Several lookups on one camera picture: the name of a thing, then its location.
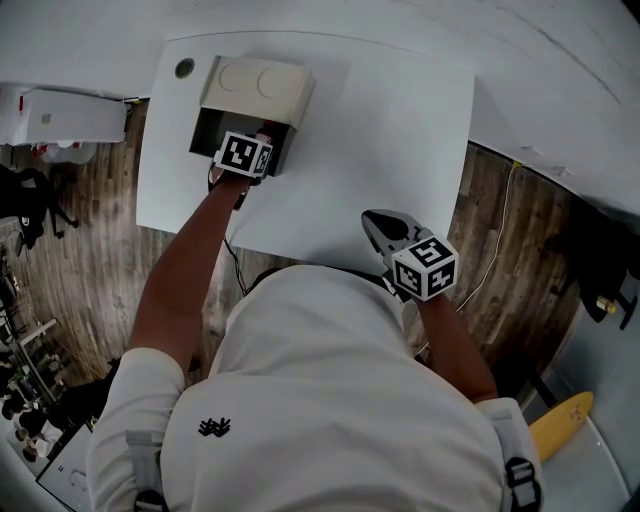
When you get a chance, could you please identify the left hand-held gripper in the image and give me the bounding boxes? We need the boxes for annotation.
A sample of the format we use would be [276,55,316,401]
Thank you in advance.
[213,130,275,187]

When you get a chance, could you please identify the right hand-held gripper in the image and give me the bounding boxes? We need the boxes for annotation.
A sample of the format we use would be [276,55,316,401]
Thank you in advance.
[361,209,460,302]

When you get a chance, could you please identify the grey open-front box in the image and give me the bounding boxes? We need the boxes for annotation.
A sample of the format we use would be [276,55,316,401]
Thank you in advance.
[188,54,318,177]

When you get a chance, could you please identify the person's right forearm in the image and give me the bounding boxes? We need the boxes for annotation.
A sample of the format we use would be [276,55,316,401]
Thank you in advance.
[412,292,499,404]

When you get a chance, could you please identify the person's left forearm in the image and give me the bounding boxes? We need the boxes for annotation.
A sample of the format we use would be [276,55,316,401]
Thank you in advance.
[128,174,251,361]

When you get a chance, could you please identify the white table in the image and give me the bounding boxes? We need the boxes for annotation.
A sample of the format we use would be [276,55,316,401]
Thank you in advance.
[135,30,476,266]

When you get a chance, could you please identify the person's black trousers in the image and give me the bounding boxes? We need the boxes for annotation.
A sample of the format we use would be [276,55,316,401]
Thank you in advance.
[248,267,282,297]

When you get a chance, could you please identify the white cabinet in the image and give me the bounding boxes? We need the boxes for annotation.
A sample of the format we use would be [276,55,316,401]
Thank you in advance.
[0,84,129,146]

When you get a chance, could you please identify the person's white shirt torso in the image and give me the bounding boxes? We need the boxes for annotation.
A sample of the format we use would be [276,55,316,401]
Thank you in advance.
[85,264,546,512]

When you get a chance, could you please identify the black office chair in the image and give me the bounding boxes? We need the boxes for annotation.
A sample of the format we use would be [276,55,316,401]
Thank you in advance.
[577,209,640,331]
[0,164,80,251]

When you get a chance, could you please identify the yellow wooden skateboard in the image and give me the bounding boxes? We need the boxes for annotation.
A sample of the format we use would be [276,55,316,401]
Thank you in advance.
[528,391,595,462]

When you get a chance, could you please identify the thin black cable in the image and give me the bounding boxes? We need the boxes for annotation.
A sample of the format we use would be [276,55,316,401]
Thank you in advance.
[222,234,249,296]

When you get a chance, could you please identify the white cable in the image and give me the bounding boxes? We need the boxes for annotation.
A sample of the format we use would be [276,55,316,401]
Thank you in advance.
[454,162,519,309]

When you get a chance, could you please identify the grey shoulder strap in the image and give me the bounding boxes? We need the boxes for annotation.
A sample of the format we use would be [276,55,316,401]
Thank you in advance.
[487,409,544,512]
[124,428,166,512]

